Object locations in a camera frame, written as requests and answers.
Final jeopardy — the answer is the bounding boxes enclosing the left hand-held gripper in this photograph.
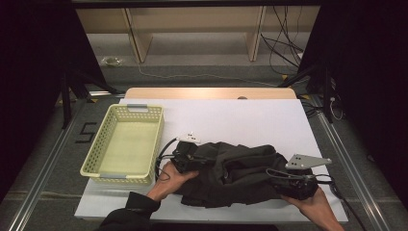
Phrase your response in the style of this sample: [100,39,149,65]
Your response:
[171,132,206,174]

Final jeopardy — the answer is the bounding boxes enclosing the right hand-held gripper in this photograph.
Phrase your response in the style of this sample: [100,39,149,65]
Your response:
[267,153,333,201]

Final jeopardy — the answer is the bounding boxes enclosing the dark pleated skirt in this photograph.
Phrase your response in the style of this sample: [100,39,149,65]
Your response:
[172,141,290,209]

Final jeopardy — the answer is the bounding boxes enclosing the pale yellow plastic basket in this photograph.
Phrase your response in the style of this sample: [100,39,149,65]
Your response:
[80,103,166,186]

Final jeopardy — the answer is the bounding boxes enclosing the person's left hand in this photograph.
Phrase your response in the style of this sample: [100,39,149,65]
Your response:
[146,160,200,202]

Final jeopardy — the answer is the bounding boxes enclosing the person's right hand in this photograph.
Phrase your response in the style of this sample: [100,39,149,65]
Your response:
[282,187,338,225]

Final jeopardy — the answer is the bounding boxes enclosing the white foam board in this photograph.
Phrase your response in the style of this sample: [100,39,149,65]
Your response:
[74,98,349,224]

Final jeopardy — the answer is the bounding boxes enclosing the crumpled clear plastic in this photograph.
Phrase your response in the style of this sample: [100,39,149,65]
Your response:
[101,56,123,67]

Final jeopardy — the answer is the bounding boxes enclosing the black curtain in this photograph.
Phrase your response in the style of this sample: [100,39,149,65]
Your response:
[0,0,107,203]
[297,0,408,203]

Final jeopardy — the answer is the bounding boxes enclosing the wooden shelf unit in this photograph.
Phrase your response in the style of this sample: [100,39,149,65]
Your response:
[76,5,321,64]

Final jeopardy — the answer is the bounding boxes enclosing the left hand-held gripper cable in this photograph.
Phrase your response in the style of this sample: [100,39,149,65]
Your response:
[154,137,181,182]

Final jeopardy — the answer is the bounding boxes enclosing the aluminium floor rail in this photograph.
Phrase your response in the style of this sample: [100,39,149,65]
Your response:
[7,102,88,231]
[309,95,393,231]

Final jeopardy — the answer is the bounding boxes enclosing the black floor cables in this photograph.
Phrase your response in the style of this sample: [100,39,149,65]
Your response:
[299,100,325,118]

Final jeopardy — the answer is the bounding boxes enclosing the white cable coil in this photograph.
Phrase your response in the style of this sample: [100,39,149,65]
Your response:
[328,95,344,122]

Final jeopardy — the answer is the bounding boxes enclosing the black cable bundle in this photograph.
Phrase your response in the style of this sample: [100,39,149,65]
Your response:
[260,5,306,76]

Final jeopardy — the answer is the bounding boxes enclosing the black overhead frame bar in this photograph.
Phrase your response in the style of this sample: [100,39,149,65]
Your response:
[70,0,321,9]

